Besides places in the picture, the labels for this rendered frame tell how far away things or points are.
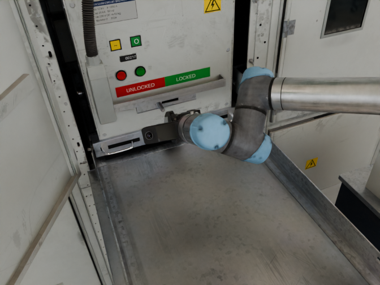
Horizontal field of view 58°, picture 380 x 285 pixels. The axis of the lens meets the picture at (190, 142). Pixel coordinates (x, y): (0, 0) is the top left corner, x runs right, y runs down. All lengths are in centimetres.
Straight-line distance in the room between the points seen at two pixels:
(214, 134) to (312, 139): 90
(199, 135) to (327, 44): 75
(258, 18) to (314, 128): 58
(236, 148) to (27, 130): 54
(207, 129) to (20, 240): 58
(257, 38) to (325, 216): 58
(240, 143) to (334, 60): 72
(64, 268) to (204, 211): 71
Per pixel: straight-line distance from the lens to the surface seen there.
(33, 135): 101
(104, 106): 100
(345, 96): 76
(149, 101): 111
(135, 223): 101
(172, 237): 97
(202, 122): 71
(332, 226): 103
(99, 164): 121
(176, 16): 107
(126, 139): 120
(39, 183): 105
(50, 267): 151
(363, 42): 145
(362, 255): 98
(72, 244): 142
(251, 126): 78
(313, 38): 128
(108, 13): 102
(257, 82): 81
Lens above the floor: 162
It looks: 38 degrees down
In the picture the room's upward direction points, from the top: 3 degrees counter-clockwise
